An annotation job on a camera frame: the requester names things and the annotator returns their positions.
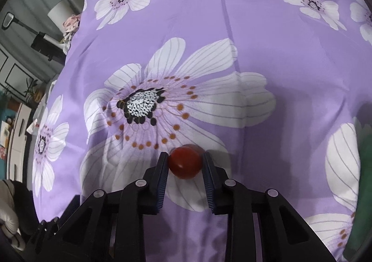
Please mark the dark furniture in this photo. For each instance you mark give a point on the dark furniture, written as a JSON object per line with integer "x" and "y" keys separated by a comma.
{"x": 29, "y": 206}

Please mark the green plastic basin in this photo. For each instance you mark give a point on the green plastic basin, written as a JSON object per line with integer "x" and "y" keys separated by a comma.
{"x": 363, "y": 192}

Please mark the white cylinder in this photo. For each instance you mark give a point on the white cylinder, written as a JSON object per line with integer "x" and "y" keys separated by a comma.
{"x": 59, "y": 12}

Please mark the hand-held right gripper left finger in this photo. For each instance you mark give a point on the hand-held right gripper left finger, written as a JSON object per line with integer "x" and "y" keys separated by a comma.
{"x": 161, "y": 180}

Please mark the red cherry tomato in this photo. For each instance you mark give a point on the red cherry tomato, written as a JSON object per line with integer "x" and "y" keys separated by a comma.
{"x": 185, "y": 163}

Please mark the white paper tag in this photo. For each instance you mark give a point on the white paper tag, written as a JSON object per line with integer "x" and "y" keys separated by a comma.
{"x": 34, "y": 126}

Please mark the white cabinet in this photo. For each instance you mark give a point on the white cabinet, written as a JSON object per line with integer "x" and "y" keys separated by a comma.
{"x": 20, "y": 140}

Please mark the white puffy fabric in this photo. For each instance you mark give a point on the white puffy fabric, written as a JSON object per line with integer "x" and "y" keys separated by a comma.
{"x": 8, "y": 209}

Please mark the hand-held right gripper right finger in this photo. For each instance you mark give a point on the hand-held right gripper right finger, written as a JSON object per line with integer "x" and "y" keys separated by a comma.
{"x": 209, "y": 180}

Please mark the small potted plant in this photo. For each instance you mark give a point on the small potted plant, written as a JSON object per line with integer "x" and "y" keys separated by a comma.
{"x": 32, "y": 90}

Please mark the purple floral cloth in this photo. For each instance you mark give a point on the purple floral cloth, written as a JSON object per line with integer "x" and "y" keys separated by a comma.
{"x": 261, "y": 47}

